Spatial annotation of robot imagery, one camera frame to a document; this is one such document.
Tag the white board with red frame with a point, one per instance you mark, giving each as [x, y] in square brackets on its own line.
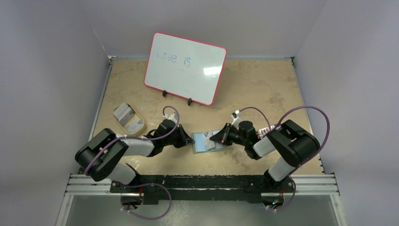
[186, 68]

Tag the loose VIP card in tray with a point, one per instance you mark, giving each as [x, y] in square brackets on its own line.
[135, 127]

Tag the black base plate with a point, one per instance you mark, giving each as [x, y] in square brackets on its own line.
[253, 189]

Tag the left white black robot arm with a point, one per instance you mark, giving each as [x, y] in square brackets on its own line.
[100, 157]

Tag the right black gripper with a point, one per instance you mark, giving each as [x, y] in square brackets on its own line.
[225, 134]

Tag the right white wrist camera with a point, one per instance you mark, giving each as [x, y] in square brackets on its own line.
[236, 119]

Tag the colourful marker pack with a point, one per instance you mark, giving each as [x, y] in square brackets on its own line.
[262, 132]

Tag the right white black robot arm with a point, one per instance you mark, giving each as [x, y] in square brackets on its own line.
[294, 144]

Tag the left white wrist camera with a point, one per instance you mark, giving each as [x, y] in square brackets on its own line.
[174, 117]

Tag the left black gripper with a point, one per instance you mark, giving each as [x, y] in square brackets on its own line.
[184, 138]

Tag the stack of credit cards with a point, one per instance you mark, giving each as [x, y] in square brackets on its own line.
[123, 113]

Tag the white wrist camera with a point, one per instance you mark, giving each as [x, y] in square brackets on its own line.
[236, 119]
[174, 117]

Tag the gold oval metal tray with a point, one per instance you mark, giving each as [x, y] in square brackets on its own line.
[135, 117]

